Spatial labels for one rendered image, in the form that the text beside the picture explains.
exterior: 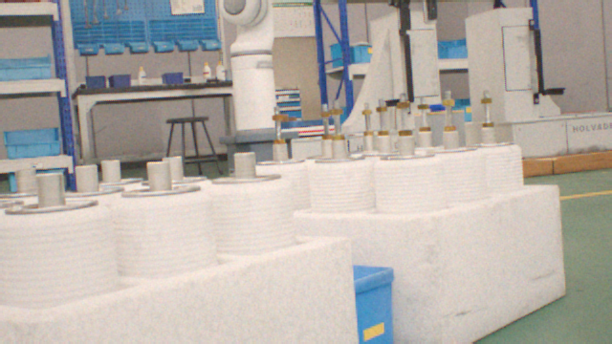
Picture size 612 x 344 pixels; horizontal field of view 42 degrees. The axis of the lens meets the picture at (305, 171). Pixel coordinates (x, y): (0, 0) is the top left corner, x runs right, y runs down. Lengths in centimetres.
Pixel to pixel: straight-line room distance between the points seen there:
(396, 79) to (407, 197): 263
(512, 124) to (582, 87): 474
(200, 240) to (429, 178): 41
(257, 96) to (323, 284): 93
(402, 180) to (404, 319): 18
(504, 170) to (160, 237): 67
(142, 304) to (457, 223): 51
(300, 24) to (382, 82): 417
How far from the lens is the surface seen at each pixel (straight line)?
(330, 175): 111
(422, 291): 101
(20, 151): 580
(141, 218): 73
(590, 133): 408
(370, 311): 96
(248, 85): 171
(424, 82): 364
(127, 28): 723
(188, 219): 73
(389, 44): 370
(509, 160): 125
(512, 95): 390
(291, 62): 772
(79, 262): 66
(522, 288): 121
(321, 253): 82
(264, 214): 81
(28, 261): 66
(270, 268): 76
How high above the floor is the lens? 30
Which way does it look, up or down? 3 degrees down
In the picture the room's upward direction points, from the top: 5 degrees counter-clockwise
